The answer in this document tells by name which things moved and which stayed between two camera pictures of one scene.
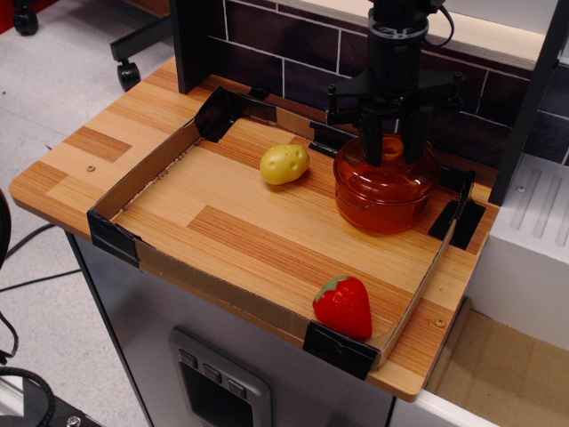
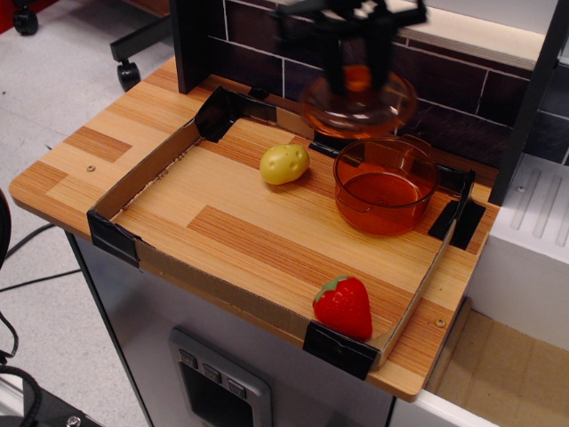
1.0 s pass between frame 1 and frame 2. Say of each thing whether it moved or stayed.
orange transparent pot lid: moved
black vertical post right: stayed
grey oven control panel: stayed
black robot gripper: moved
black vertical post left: stayed
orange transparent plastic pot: stayed
